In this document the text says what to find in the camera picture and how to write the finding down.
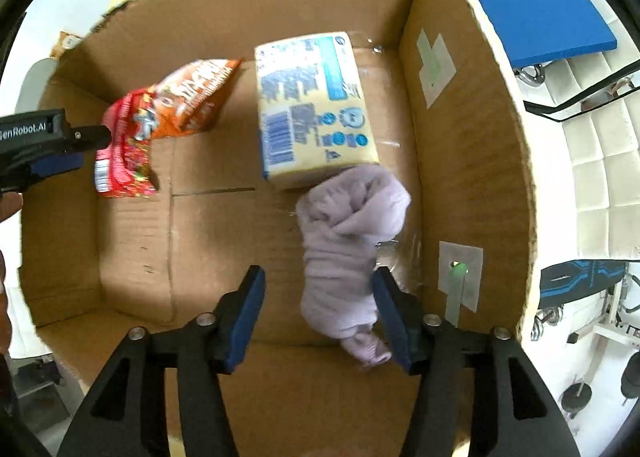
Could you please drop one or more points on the blue padded bench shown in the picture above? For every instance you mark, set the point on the blue padded bench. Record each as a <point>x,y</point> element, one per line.
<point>545,12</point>

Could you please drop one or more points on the large cardboard box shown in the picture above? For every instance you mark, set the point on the large cardboard box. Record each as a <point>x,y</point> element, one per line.
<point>210,237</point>

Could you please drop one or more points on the lavender sock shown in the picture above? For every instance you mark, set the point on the lavender sock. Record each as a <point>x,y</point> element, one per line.
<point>345,257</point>

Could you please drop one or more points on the orange snack packet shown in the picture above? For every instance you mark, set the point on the orange snack packet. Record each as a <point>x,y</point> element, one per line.
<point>195,97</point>

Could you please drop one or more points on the person's left hand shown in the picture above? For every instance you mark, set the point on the person's left hand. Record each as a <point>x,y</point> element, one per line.
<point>9,207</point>

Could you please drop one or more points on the black weight plate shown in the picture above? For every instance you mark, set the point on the black weight plate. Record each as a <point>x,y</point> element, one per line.
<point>576,399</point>

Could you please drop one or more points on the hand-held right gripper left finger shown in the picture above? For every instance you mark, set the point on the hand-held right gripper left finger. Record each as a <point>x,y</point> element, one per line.
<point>245,322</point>

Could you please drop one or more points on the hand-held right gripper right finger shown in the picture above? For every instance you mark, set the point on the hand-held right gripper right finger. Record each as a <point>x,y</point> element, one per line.
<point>392,322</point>

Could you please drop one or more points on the white paper label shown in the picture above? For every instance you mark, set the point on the white paper label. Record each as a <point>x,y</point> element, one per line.
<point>435,67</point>

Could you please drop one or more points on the black metal frame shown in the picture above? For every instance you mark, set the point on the black metal frame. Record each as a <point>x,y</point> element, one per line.
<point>580,99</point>

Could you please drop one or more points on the black and blue bench pad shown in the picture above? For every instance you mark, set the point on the black and blue bench pad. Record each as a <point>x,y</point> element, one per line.
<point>580,282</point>

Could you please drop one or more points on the chrome dumbbell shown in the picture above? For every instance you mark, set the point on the chrome dumbbell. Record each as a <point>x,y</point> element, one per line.
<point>547,324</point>

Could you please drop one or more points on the yellow tissue pack blue print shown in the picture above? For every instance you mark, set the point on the yellow tissue pack blue print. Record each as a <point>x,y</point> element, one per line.
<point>310,107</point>

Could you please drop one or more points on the grey paper label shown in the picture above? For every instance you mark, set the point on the grey paper label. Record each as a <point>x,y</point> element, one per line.
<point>462,277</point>

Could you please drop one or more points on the red snack packet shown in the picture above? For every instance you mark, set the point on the red snack packet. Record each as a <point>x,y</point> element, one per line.
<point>125,152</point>

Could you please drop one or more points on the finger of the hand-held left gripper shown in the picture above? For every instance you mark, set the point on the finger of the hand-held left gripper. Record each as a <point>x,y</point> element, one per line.
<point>87,137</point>
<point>55,167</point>

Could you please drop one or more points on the white quilted mat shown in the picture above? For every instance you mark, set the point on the white quilted mat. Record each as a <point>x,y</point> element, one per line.
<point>600,172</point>

